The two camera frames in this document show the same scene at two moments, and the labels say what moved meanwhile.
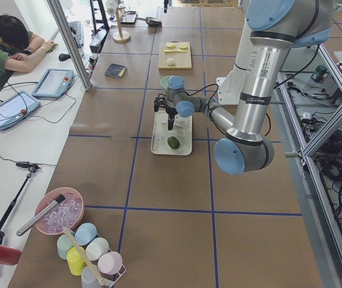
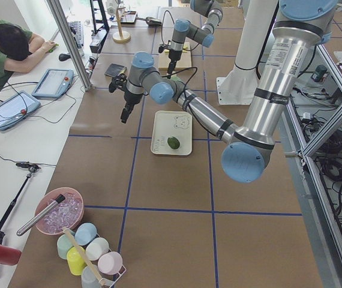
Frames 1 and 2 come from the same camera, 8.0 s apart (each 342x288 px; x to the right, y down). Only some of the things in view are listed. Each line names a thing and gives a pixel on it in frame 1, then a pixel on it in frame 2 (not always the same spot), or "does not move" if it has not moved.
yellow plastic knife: (174, 51) does not move
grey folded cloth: (116, 70) does not move
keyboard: (77, 27) does not move
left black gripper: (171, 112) to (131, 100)
